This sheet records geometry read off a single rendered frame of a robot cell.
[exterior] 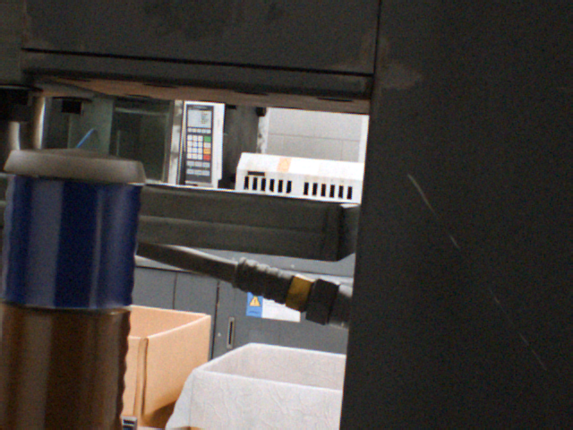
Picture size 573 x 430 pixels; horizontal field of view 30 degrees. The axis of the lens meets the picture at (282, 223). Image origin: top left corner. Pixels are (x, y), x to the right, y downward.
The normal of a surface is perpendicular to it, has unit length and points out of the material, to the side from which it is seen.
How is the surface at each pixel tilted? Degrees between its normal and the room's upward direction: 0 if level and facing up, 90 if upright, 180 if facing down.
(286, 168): 49
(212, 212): 90
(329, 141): 90
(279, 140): 89
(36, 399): 104
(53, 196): 76
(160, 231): 90
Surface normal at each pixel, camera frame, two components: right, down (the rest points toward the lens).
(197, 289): -0.23, 0.03
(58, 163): -0.07, -0.27
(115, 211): 0.67, 0.34
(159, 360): 0.95, 0.08
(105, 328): 0.72, -0.14
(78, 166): 0.23, -0.25
